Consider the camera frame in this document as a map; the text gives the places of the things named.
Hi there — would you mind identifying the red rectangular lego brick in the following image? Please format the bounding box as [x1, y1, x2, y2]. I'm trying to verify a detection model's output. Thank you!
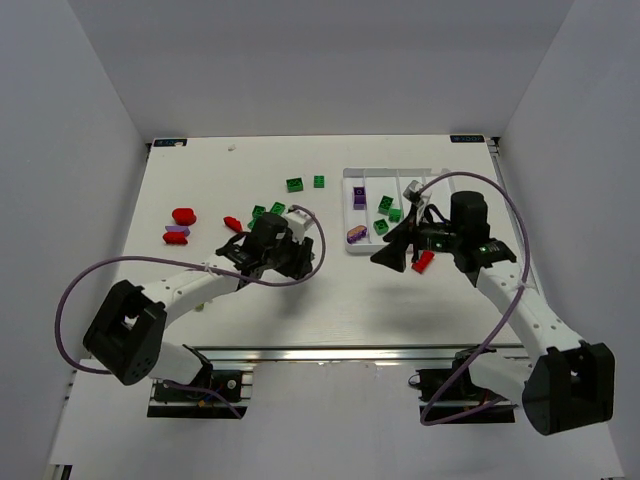
[411, 250, 435, 274]

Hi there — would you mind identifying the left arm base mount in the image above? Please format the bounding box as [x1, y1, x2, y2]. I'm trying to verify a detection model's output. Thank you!
[147, 347, 253, 420]

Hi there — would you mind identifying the green lego brick far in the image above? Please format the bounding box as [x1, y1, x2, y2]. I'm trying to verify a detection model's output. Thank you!
[286, 177, 304, 193]

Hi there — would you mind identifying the green long lego plate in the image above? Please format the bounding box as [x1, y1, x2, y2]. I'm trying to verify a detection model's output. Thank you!
[269, 202, 287, 215]

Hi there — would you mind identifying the purple curved lego brick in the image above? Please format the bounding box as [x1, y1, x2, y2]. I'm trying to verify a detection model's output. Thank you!
[165, 225, 190, 237]

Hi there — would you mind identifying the small green square lego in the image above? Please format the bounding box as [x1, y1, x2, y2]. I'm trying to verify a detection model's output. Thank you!
[313, 175, 325, 189]

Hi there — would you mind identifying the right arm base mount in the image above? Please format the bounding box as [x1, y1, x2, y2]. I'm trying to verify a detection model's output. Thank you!
[407, 348, 516, 425]

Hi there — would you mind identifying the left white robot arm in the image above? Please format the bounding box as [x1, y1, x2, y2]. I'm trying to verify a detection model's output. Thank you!
[83, 207, 324, 393]

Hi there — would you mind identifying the right blue table sticker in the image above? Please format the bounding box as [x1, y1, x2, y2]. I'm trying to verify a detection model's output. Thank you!
[449, 134, 485, 143]

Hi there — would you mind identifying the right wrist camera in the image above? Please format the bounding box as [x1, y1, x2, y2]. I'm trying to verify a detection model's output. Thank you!
[403, 180, 431, 223]

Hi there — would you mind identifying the red small lego piece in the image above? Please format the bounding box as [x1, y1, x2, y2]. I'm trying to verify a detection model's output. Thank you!
[223, 216, 244, 233]

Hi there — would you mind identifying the white divided tray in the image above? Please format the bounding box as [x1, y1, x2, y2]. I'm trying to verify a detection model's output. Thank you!
[342, 168, 441, 255]

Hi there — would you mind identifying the red rounded lego brick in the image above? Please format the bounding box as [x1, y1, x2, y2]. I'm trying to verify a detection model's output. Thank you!
[172, 207, 197, 226]

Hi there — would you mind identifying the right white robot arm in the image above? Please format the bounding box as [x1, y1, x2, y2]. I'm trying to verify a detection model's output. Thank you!
[371, 185, 615, 435]

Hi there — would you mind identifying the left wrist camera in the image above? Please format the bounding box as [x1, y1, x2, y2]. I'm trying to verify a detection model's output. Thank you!
[283, 210, 314, 244]

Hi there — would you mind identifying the left blue table sticker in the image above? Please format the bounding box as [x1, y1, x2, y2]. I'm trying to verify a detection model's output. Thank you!
[152, 138, 188, 148]

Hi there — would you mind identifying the green square lego brick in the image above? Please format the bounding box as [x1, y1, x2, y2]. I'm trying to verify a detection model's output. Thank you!
[252, 205, 266, 218]

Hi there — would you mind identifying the red curved lego brick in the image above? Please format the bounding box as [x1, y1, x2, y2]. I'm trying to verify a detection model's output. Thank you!
[162, 231, 188, 245]

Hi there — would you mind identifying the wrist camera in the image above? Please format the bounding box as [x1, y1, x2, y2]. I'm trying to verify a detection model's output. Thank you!
[403, 180, 431, 223]
[283, 210, 314, 244]

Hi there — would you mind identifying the blue table sticker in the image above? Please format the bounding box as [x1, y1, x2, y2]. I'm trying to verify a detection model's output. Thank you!
[449, 134, 485, 143]
[152, 138, 188, 148]

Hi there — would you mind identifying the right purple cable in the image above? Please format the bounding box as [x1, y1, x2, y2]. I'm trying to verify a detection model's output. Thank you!
[418, 171, 531, 427]

